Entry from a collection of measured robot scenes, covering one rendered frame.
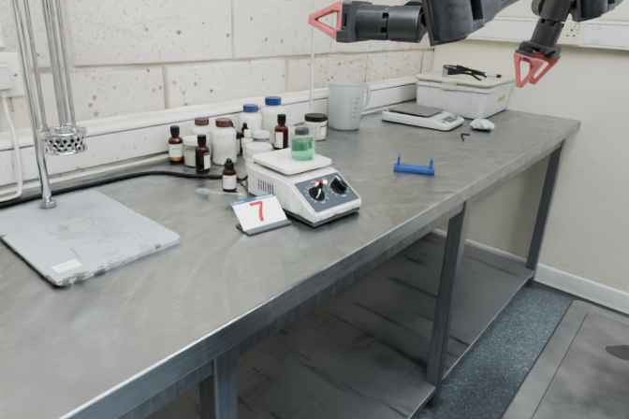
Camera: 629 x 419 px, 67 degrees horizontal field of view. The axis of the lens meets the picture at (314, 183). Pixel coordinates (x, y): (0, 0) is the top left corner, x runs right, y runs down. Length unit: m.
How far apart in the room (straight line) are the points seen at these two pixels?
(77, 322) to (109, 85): 0.67
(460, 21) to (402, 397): 1.08
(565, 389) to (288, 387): 0.73
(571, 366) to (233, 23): 1.21
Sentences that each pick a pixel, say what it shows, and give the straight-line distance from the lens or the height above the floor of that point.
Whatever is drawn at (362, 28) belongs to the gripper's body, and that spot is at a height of 1.09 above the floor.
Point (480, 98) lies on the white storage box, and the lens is 1.91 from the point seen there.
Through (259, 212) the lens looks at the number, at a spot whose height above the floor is 0.77.
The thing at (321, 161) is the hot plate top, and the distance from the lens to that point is 0.93.
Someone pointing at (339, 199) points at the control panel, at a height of 0.79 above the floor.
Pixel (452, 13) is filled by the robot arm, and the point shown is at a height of 1.12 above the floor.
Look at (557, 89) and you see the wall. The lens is 2.20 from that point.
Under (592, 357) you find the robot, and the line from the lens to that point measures 1.38.
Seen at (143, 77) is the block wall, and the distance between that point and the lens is 1.25.
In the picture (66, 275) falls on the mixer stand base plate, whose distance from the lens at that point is 0.74.
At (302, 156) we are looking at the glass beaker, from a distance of 0.91.
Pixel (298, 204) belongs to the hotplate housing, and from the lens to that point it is 0.86.
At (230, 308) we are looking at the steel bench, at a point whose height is 0.75.
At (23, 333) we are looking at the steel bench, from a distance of 0.66.
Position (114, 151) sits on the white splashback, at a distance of 1.18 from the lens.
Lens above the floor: 1.11
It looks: 20 degrees down
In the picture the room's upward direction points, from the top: 3 degrees clockwise
